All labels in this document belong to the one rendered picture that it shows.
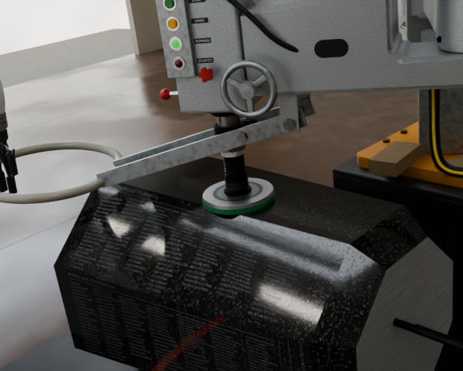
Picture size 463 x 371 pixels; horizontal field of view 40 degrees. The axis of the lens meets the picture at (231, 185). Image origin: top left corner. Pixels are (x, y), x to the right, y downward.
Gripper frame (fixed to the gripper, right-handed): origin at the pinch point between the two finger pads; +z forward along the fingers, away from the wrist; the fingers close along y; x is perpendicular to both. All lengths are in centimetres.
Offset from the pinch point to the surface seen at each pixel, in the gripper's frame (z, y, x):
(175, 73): -46, 78, 2
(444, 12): -60, 141, 25
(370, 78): -45, 126, 17
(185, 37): -55, 82, 3
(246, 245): 1, 98, 1
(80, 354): 85, 2, 16
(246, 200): -7, 92, 11
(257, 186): -7, 90, 21
